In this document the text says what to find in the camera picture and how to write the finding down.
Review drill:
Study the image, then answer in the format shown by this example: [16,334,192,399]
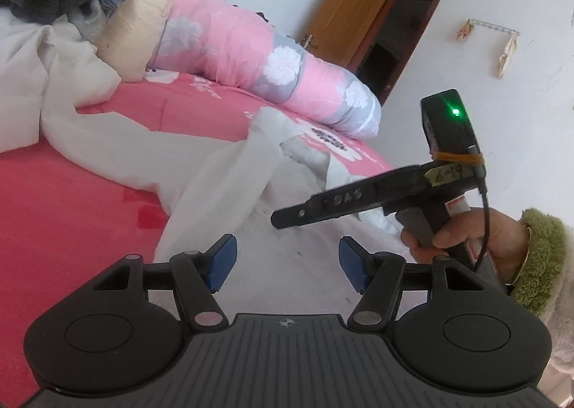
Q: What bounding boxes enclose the pink grey floral quilt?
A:
[132,0,383,142]

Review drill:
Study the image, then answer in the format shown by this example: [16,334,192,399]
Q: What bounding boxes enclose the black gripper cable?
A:
[469,145,491,274]

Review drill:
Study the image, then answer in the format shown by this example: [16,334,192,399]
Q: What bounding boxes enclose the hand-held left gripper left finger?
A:
[92,234,238,332]

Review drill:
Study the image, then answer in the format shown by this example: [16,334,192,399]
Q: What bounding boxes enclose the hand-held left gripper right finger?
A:
[338,236,483,332]

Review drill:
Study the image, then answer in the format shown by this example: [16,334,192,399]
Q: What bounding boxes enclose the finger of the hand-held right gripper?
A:
[271,193,326,230]

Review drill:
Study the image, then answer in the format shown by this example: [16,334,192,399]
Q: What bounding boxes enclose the wall hook rack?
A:
[456,18,521,79]

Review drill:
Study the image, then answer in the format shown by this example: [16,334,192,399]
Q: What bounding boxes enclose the person's right forearm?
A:
[507,208,574,391]

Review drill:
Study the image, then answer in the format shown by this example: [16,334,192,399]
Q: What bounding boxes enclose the wooden door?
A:
[298,0,447,106]

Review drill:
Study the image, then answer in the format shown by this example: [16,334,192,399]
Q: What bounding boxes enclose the person's right hand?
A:
[400,207,530,285]

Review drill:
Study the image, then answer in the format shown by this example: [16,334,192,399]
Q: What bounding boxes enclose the light grey garment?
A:
[67,0,108,43]

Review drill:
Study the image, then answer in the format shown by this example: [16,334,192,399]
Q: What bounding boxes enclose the white garment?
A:
[0,9,252,216]

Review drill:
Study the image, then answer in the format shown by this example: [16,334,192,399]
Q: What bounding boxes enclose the light grey shirt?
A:
[148,107,449,332]

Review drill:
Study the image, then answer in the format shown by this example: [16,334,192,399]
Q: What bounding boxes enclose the beige pants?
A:
[94,0,173,83]

